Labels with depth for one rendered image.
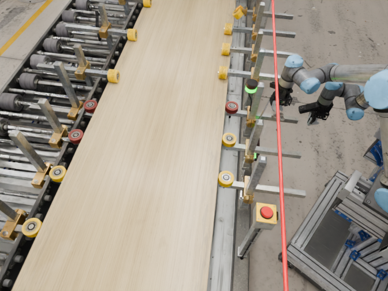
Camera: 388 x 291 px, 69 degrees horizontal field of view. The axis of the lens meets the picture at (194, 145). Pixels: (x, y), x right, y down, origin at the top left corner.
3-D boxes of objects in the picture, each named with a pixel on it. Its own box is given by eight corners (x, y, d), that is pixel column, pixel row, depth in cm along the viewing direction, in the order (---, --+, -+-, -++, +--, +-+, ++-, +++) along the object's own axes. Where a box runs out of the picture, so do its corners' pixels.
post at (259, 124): (246, 169, 176) (264, 118, 137) (246, 174, 174) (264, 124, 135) (241, 168, 177) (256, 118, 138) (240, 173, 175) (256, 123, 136)
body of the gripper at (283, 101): (276, 108, 148) (282, 92, 138) (270, 97, 153) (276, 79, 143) (289, 107, 149) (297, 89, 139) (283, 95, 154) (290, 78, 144)
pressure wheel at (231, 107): (236, 113, 182) (239, 100, 173) (235, 123, 178) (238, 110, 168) (223, 112, 183) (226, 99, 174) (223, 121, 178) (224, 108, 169)
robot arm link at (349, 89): (359, 108, 148) (338, 104, 149) (357, 93, 155) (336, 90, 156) (368, 97, 142) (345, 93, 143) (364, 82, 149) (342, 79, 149)
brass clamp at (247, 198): (253, 181, 152) (255, 176, 148) (253, 204, 144) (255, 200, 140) (242, 179, 152) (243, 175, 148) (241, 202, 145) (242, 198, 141)
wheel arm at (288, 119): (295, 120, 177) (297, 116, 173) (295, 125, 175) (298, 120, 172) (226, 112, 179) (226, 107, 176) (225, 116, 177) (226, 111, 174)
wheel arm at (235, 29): (294, 36, 212) (295, 31, 209) (294, 38, 209) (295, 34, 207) (227, 29, 214) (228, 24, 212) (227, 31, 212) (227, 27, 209)
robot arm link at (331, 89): (346, 86, 144) (329, 84, 144) (336, 101, 153) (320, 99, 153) (344, 76, 148) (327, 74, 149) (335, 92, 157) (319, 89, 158)
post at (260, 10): (251, 60, 229) (265, 1, 190) (251, 63, 227) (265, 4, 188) (247, 59, 230) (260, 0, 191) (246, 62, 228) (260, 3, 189)
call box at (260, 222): (271, 213, 107) (276, 204, 101) (271, 231, 103) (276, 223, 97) (252, 210, 107) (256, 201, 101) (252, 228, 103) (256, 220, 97)
